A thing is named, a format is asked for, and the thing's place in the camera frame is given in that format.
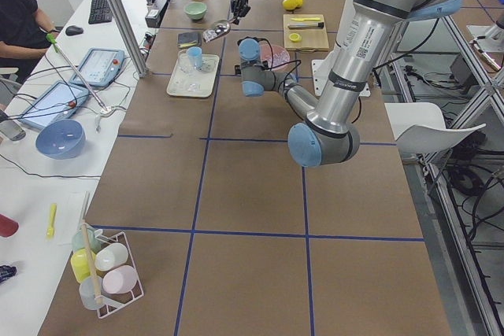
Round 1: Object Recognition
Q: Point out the yellow lemon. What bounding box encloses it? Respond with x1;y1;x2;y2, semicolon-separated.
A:
282;0;297;11

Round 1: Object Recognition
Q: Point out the person in black shirt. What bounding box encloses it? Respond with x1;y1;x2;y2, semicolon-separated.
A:
1;0;59;83

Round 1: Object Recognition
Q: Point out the yellow cup in rack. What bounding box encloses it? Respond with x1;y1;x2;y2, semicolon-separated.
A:
70;249;91;283

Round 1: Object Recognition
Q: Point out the grey cup in rack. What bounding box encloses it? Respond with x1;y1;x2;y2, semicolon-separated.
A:
79;276;104;310

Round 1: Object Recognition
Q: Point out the white wire cup rack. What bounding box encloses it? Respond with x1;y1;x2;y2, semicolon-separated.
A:
79;223;144;319

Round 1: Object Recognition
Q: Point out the steel ice scoop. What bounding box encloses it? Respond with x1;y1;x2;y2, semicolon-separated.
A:
202;19;234;43

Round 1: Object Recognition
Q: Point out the yellow plastic spoon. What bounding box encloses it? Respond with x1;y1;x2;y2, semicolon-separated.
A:
46;203;57;239

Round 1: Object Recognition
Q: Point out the black computer mouse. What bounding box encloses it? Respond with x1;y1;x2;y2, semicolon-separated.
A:
65;25;83;36

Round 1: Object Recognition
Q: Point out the lemon slice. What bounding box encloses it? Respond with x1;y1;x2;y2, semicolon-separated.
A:
288;33;302;42

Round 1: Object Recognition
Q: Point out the white cup in rack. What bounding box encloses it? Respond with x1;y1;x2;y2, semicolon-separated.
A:
94;242;129;271

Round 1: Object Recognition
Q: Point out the red cup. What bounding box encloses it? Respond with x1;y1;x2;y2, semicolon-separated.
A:
0;214;19;238

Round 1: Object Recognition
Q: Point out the near teach pendant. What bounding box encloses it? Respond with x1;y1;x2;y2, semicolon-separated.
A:
19;81;90;130

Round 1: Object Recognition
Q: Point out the teach pendant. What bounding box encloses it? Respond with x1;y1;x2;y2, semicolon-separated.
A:
19;81;90;130
78;48;125;88

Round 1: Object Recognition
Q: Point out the blue cup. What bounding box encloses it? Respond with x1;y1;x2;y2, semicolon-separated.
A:
187;46;202;70

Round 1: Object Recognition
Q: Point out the far teach pendant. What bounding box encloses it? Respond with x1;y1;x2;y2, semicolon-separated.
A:
78;48;125;88

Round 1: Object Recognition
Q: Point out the clear wine glass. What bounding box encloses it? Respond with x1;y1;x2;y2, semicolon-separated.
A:
178;50;195;85

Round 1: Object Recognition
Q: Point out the black keyboard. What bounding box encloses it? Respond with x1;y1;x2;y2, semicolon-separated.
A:
88;0;113;24

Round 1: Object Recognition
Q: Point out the yellow cloth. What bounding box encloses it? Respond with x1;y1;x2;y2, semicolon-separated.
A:
178;41;200;49

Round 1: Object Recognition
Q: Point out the green cup in rack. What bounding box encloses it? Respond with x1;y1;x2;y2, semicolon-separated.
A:
72;227;102;253

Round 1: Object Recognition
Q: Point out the black power box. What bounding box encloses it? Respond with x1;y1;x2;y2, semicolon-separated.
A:
145;0;168;28

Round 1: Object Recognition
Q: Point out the green bowl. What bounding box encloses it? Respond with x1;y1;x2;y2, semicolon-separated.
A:
183;2;207;21

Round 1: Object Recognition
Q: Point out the white plastic chair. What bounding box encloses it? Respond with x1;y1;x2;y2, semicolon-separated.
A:
385;102;486;153

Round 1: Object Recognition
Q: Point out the yellow plastic knife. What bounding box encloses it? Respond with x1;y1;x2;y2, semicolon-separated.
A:
291;17;321;22

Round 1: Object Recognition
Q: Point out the grey folded cloth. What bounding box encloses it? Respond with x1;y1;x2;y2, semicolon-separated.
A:
177;31;202;46

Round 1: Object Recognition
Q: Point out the folded umbrella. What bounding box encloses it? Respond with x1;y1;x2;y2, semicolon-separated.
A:
0;265;17;283

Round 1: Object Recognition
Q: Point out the aluminium frame post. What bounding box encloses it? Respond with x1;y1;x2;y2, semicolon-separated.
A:
107;0;148;78

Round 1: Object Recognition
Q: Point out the blue bowl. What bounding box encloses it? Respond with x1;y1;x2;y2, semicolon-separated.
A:
35;119;86;160

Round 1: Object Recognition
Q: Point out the white bear tray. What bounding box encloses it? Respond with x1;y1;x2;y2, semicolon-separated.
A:
166;53;220;98

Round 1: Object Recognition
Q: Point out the wooden cutting board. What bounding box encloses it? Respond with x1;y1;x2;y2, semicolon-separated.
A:
283;14;329;51

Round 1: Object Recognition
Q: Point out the pink cup in rack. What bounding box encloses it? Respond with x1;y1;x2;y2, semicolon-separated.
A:
102;265;139;294

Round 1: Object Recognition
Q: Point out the steel muddler black cap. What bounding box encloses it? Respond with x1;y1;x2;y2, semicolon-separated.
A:
287;22;324;30

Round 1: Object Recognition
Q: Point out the pink bowl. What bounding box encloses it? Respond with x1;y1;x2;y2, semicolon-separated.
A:
259;43;291;71

